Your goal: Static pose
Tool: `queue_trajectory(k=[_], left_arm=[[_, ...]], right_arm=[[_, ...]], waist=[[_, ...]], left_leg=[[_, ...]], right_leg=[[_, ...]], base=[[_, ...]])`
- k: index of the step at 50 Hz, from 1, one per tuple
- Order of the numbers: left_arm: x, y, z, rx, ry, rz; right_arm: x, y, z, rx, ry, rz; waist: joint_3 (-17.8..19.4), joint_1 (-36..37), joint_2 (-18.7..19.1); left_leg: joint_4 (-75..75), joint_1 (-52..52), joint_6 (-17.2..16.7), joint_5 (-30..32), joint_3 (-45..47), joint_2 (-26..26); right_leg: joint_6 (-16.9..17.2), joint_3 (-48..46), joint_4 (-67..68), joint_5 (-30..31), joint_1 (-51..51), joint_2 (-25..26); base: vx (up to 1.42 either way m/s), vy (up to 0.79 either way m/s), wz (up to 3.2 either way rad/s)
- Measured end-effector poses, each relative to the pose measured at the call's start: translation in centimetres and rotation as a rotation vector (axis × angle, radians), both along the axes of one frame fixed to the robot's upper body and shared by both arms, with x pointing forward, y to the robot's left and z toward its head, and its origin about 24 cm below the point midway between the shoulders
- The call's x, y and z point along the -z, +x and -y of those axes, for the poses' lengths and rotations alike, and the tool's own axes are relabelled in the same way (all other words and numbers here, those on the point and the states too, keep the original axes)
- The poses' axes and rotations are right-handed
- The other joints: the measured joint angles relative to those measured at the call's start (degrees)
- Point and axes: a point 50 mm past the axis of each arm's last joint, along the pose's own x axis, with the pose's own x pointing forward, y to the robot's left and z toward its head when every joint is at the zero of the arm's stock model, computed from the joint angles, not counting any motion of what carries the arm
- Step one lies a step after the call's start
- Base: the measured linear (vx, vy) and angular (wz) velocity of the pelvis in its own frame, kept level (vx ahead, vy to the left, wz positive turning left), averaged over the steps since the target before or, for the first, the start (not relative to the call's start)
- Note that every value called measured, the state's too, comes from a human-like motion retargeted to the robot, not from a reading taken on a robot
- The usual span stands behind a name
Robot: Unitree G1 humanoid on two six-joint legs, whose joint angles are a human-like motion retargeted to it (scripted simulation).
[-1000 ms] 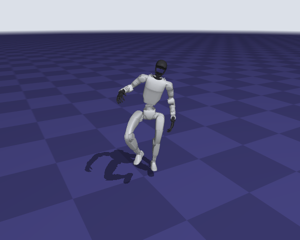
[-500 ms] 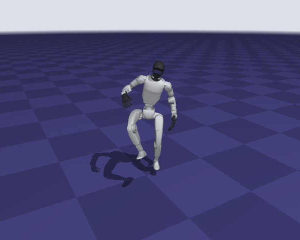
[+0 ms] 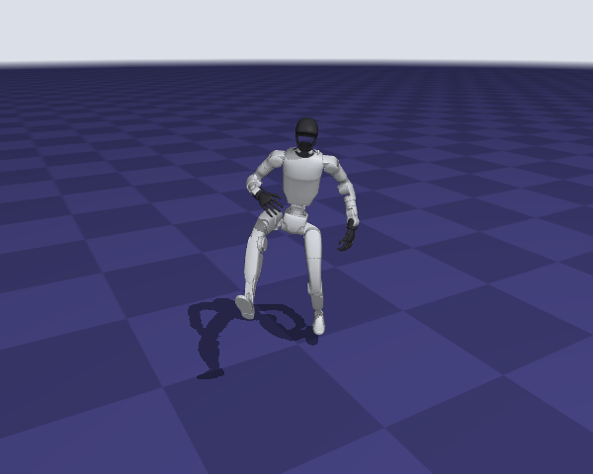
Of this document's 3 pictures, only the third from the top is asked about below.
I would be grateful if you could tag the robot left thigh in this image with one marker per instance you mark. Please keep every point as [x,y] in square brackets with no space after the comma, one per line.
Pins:
[313,254]

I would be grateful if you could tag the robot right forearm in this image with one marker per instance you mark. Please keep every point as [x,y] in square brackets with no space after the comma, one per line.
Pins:
[252,185]

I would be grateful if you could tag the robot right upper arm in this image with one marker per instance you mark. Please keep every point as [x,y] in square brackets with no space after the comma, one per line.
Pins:
[274,160]

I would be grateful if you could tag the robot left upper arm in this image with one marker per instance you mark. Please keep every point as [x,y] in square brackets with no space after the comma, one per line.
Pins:
[331,166]

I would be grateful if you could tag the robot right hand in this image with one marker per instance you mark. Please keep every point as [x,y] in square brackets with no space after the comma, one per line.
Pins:
[265,199]

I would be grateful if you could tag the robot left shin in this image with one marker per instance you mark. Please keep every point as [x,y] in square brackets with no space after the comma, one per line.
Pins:
[317,302]

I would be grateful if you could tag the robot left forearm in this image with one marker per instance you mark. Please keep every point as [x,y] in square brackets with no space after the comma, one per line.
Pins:
[350,203]

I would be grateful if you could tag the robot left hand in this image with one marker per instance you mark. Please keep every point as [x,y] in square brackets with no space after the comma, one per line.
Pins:
[350,235]

